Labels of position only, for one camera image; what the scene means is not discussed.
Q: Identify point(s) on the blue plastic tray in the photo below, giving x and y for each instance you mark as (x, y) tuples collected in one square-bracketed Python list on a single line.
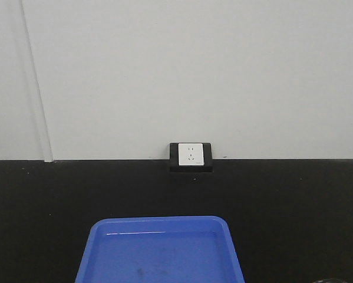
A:
[(160, 249)]

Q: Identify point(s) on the black socket mounting box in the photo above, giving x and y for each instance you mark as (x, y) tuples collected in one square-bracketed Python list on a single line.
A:
[(174, 165)]

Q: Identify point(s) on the white wall power socket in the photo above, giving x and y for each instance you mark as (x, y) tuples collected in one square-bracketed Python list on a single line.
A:
[(190, 154)]

